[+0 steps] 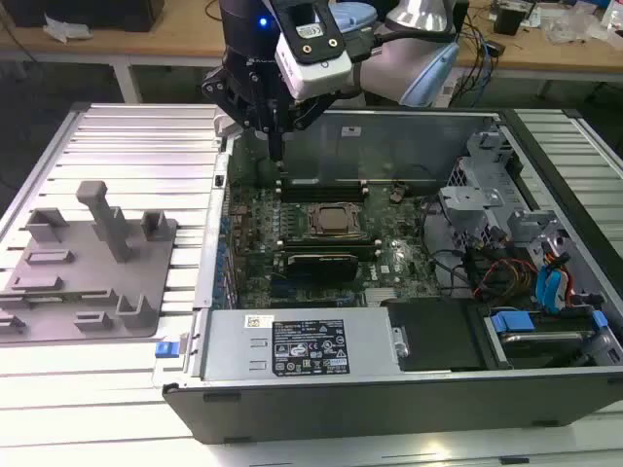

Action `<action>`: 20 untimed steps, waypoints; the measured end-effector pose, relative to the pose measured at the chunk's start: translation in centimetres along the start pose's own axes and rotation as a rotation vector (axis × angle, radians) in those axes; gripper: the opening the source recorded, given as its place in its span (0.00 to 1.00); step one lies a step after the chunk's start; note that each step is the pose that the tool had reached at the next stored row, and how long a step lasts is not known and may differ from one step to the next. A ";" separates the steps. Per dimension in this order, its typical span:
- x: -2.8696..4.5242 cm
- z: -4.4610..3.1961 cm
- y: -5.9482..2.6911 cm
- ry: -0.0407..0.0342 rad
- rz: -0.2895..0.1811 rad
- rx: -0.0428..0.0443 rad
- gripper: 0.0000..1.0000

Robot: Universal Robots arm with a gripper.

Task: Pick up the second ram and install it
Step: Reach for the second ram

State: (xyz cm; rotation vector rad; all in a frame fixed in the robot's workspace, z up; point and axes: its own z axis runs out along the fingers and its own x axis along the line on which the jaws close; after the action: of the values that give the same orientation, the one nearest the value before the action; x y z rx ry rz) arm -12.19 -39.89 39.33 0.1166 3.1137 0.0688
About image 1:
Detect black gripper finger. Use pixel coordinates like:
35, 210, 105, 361
277, 93, 338, 162
201, 66, 280, 162

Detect black RAM slot bank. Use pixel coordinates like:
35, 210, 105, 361
275, 175, 370, 204
275, 235, 383, 261

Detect grey case latch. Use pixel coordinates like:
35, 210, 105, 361
213, 107, 240, 138

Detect wooden desk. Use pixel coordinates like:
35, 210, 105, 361
0, 0, 623, 104

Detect CPU with silver top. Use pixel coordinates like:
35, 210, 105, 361
313, 203, 360, 233

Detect large black box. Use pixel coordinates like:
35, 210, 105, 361
9, 0, 165, 33

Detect green motherboard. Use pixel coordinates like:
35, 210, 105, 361
226, 179, 449, 310

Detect black graphics card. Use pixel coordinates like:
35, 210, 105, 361
283, 251, 361, 285

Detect crumpled white paper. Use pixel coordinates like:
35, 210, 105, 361
42, 11, 94, 46

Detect silver drive cage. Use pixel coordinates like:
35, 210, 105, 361
436, 123, 573, 255

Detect small silver heat sink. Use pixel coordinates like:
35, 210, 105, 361
363, 286, 402, 307

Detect small black container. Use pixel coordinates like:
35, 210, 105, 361
492, 3, 527, 37

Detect silver power supply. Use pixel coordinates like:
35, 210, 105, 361
198, 309, 407, 382

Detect black cover plate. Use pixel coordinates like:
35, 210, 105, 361
386, 297, 510, 374

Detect grey parts rack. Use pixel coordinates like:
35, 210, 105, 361
0, 179, 180, 344

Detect clear plastic bags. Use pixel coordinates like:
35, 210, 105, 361
538, 6, 610, 47

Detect hard disk in blue carrier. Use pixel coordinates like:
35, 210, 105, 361
484, 307, 607, 369

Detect black open PC case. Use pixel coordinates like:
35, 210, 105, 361
153, 104, 623, 447

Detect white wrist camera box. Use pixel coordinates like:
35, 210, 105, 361
274, 0, 353, 102

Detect black camera cable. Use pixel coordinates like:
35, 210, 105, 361
348, 23, 461, 65

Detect blue hanging cable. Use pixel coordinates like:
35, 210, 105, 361
473, 20, 495, 106

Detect red yellow wire bundle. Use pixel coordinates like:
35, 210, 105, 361
473, 257, 537, 300

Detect blue wire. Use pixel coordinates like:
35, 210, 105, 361
546, 264, 571, 311
533, 269, 555, 306

